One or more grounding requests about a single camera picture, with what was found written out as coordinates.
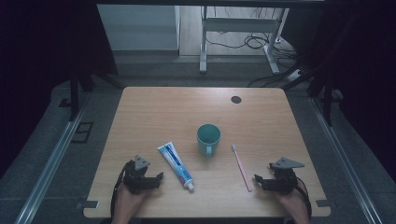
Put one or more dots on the person's right hand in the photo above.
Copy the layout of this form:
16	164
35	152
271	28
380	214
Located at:
293	203

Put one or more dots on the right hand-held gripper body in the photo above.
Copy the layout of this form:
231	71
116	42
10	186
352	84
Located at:
284	178

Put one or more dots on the black square floor plate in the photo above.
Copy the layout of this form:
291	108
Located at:
82	132

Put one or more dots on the person's left hand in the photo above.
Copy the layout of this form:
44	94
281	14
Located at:
128	200

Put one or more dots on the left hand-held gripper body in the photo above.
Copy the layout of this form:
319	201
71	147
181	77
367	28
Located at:
134	180

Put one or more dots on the dark curtain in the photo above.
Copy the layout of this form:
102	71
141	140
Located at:
358	62
46	46

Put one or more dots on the white desk frame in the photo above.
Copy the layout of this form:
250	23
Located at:
239	25

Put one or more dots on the metal floor rail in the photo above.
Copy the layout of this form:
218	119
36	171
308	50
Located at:
342	155
53	161

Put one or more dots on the white power strip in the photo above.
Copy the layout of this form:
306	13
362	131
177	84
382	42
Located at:
295	75

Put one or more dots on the teal cup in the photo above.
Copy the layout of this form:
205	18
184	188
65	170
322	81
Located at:
208	138

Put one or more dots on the pink toothbrush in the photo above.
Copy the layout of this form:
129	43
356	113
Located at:
242	169

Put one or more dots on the grey table corner bracket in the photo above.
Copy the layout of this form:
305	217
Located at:
88	204

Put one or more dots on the black stand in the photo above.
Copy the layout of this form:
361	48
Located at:
74	96
327	99

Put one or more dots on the black round table grommet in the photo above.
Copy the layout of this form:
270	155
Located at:
236	100

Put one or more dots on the white and blue toothpaste tube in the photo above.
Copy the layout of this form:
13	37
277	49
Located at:
176	165

